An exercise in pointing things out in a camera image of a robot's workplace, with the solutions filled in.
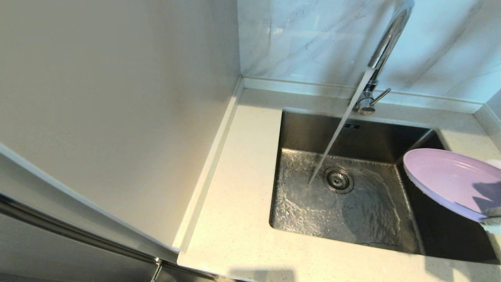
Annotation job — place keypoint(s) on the white tall cabinet side panel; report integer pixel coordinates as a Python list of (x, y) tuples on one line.
[(117, 98)]

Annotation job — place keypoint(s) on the round metal drain strainer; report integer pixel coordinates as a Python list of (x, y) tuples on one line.
[(337, 180)]

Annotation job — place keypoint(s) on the grey lower cabinet door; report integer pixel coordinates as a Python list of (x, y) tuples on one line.
[(58, 258)]

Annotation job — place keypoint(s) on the chrome gooseneck faucet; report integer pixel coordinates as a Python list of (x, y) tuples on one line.
[(387, 39)]

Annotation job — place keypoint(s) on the purple plastic plate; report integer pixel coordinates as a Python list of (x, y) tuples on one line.
[(442, 176)]

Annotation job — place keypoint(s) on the metal door trim rail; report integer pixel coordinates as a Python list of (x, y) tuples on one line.
[(58, 223)]

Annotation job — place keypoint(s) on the grey upper cabinet door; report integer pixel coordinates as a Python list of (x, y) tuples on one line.
[(39, 184)]

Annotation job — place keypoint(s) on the stainless steel sink basin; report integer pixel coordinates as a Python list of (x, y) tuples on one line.
[(305, 133)]

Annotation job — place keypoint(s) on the grey cabinet door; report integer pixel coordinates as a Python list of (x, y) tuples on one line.
[(58, 258), (39, 184)]

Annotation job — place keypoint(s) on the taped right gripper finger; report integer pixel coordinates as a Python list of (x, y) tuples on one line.
[(493, 225)]

